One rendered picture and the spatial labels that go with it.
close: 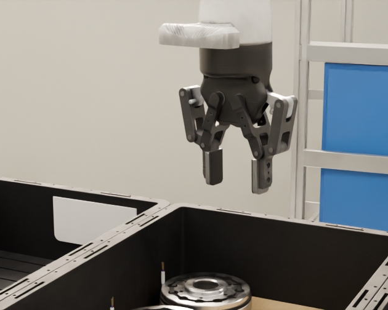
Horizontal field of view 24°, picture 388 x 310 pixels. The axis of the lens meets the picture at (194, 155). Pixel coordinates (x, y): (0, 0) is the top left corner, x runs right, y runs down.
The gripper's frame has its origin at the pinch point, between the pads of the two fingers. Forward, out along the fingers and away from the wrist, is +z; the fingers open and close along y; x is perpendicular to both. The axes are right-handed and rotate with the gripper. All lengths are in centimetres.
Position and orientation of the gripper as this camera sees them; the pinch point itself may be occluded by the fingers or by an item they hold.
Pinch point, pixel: (236, 174)
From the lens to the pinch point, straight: 95.0
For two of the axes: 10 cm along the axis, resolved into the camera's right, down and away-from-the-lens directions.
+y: -7.7, -1.3, 6.2
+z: 0.2, 9.7, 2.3
